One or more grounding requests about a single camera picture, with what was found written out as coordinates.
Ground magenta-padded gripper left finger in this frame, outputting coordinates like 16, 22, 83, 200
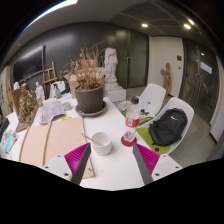
41, 142, 92, 186

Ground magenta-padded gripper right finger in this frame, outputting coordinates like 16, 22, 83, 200
131, 142, 184, 186

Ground clear red-labelled drink bottle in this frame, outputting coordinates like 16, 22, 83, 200
122, 95, 141, 144

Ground green seat cushion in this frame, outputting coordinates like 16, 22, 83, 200
135, 126, 171, 156

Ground metal spoon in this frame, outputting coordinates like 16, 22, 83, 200
84, 134, 104, 147

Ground light wooden board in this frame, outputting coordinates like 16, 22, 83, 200
18, 116, 96, 179

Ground white cup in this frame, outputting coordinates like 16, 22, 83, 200
91, 131, 113, 157

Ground black backpack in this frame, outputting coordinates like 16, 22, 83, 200
148, 107, 189, 147

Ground stack of papers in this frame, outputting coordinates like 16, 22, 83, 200
118, 99, 156, 118

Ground printed paper sheets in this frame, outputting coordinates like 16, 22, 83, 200
38, 99, 67, 125

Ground small white bowl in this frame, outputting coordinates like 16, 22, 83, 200
62, 101, 73, 112

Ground grey plant saucer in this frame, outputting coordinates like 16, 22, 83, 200
74, 100, 108, 118

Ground dried plant in grey pot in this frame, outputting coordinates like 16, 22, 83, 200
68, 41, 106, 114

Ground white shell chair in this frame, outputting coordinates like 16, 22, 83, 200
136, 96, 195, 156
118, 83, 167, 124

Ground blue plastic pack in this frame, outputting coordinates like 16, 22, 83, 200
0, 129, 19, 154

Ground brown carved wood sculpture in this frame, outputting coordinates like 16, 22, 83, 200
11, 83, 40, 134

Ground brown cardboard box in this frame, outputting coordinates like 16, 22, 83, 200
63, 59, 104, 99

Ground black case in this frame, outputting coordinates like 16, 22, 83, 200
0, 115, 10, 141

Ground wooden figure sculpture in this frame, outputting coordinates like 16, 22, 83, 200
159, 62, 173, 98

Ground wooden easel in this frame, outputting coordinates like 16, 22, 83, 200
41, 61, 58, 99

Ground white plaster statue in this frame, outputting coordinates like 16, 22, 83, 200
103, 47, 119, 84

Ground dark double door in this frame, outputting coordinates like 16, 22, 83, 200
115, 27, 150, 89

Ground long ceiling light panel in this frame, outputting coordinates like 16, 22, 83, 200
21, 0, 79, 33

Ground white statue pedestal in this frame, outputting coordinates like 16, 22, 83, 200
104, 81, 128, 103

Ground black wall screen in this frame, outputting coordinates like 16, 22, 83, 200
12, 45, 45, 83

